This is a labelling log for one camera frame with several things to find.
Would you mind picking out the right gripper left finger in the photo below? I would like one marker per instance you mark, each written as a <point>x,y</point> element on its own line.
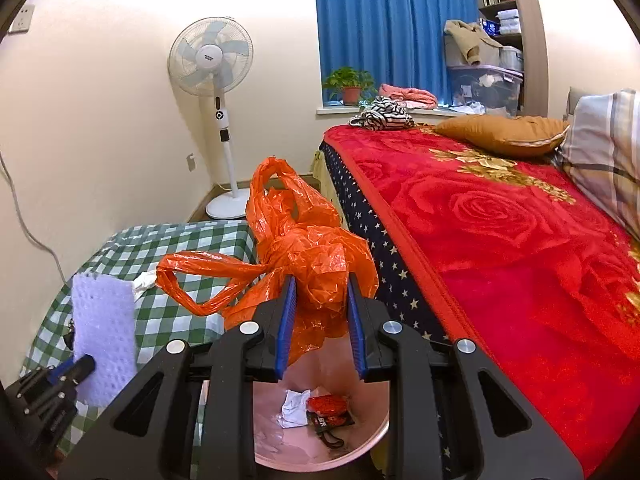
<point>276,318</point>

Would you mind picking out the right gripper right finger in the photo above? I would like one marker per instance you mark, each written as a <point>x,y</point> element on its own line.
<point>372,359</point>

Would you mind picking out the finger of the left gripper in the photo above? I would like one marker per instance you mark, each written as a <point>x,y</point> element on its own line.
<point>77,371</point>
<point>55,373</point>

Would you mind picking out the orange plastic bag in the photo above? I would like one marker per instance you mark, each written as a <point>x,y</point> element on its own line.
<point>298,232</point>

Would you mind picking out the printed white paper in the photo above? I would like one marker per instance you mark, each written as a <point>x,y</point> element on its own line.
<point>293,412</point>

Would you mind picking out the black crab snack packet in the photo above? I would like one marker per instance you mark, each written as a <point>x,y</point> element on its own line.
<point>323,423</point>

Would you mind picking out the red shiny wrapper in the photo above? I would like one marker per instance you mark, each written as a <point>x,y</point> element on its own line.
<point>328,405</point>

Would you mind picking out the star patterned bed skirt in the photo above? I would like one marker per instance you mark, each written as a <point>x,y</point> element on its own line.
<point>397,288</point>

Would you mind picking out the crumpled white tissue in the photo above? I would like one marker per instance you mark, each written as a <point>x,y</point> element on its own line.
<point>143,282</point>

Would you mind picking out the red rose blanket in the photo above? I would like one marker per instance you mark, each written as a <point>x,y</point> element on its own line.
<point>513,256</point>

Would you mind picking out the striped black white clothing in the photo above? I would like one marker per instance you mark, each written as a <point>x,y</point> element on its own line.
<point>383,113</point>

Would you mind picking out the pink folded clothing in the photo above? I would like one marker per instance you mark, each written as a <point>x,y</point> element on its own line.
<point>409,97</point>

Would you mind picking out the potted green plant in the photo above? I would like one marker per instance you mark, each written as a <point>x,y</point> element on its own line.
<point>351,85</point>

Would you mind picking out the orange-brown pillow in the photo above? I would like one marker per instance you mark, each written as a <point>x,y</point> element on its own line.
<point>519,137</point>

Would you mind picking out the clear plastic storage box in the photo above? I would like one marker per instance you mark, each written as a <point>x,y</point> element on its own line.
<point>496,88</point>

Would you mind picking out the white standing fan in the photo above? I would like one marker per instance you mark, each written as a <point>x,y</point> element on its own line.
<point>209,58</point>

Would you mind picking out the plaid pillow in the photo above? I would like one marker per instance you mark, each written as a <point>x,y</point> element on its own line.
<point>600,154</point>

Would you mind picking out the beige jacket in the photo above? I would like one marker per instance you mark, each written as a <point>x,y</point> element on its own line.
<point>467,44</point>

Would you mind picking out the blue curtain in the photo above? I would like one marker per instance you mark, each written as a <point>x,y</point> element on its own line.
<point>399,42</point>

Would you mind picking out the wooden bookshelf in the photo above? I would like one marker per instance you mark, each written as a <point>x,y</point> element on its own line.
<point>520,26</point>

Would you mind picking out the white wall socket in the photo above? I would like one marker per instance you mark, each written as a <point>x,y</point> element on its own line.
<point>23,19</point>

